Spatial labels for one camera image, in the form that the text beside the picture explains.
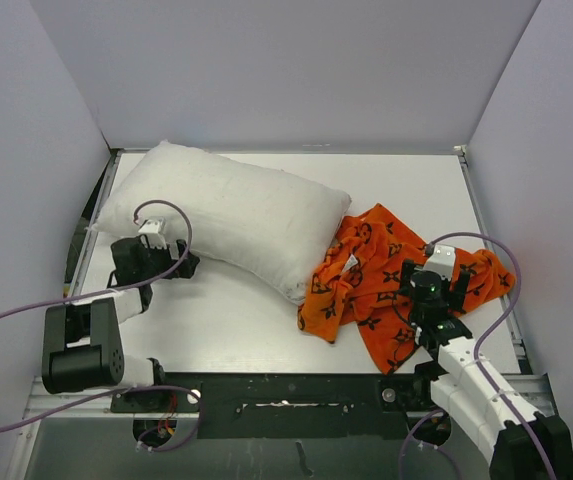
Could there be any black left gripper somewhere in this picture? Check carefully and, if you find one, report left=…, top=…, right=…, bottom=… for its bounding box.
left=137, top=235, right=198, bottom=282

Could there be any orange patterned pillowcase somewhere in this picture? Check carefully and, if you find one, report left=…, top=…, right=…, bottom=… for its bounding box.
left=296, top=202, right=517, bottom=376

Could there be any white pillow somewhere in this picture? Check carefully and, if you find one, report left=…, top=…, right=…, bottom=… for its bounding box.
left=92, top=141, right=352, bottom=304

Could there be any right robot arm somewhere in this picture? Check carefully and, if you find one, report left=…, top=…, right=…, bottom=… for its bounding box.
left=399, top=248, right=573, bottom=479

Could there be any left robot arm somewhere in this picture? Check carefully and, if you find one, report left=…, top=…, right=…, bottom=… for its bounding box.
left=41, top=235, right=200, bottom=411

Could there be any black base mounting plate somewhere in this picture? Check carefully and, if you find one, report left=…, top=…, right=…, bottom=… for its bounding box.
left=110, top=373, right=437, bottom=440

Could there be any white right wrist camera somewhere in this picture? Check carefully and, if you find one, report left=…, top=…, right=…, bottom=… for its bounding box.
left=423, top=243, right=456, bottom=280

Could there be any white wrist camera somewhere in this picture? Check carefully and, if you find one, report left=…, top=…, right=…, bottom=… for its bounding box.
left=423, top=243, right=456, bottom=280
left=138, top=217, right=167, bottom=250

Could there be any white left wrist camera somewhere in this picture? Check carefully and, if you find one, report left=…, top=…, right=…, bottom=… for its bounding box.
left=138, top=217, right=167, bottom=250

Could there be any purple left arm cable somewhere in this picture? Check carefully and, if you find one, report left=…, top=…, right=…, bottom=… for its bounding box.
left=0, top=199, right=202, bottom=454

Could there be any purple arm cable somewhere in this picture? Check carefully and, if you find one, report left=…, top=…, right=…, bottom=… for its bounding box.
left=398, top=231, right=560, bottom=480
left=0, top=199, right=202, bottom=454

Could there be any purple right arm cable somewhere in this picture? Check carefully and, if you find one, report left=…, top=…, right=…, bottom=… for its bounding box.
left=398, top=231, right=560, bottom=480

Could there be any aluminium frame rail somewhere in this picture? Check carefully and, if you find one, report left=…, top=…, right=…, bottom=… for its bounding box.
left=9, top=373, right=573, bottom=479

